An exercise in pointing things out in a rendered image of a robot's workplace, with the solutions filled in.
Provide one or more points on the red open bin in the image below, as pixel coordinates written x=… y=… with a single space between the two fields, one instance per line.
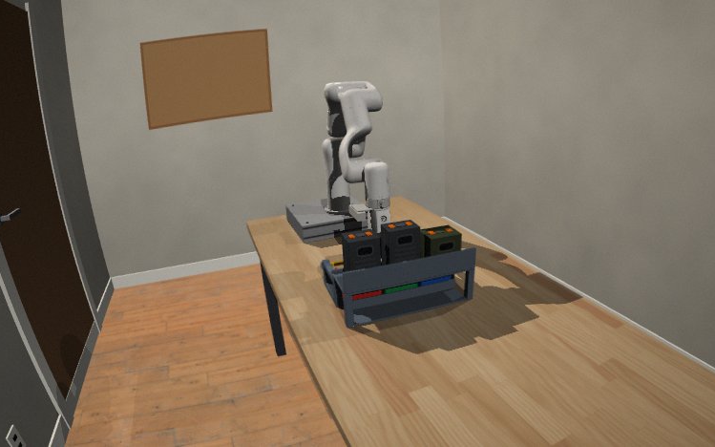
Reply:
x=366 y=294

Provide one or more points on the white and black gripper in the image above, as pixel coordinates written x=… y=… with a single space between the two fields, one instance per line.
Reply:
x=377 y=217

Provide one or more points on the green bin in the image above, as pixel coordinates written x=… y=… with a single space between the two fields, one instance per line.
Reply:
x=392 y=289

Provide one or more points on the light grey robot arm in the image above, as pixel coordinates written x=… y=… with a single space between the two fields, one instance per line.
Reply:
x=352 y=101

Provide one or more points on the olive green tool case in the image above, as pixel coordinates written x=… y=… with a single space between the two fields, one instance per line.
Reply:
x=439 y=240

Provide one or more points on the blue open bin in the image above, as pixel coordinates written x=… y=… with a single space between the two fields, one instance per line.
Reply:
x=434 y=280

